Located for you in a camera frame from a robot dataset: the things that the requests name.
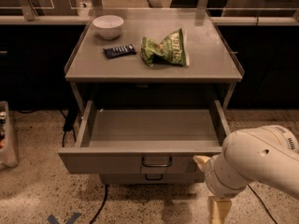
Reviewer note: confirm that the dark blue candy bar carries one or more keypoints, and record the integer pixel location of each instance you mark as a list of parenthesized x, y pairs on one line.
[(119, 51)]

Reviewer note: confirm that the grey lower drawer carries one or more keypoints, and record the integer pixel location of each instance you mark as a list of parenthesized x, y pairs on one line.
[(139, 179)]

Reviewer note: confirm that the green chip bag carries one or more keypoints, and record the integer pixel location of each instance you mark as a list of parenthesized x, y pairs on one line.
[(171, 49)]

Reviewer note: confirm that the grey drawer cabinet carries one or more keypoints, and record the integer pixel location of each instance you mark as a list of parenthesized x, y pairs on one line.
[(211, 61)]

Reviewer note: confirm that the metal lower drawer handle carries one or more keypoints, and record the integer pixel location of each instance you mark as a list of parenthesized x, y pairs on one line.
[(154, 177)]

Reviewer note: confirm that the grey top drawer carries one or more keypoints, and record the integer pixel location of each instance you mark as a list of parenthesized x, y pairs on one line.
[(112, 142)]

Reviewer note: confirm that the white ceramic bowl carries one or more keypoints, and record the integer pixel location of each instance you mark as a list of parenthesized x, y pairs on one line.
[(108, 26)]

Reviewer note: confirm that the grey drawer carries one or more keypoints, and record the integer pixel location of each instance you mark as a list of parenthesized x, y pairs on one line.
[(112, 142), (139, 179)]

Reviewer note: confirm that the clear plastic bin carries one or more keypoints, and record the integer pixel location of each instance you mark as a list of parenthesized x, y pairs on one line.
[(9, 140)]

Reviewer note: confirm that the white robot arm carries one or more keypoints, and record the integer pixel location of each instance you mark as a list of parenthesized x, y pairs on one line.
[(267, 154)]

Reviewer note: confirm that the metal top drawer handle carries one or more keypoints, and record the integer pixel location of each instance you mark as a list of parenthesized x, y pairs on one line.
[(157, 162)]

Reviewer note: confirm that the foam-covered gripper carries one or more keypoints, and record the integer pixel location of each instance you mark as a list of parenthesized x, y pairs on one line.
[(212, 175)]

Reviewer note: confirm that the metal drawer handle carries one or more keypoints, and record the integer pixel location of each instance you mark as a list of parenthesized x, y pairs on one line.
[(154, 177), (157, 162)]

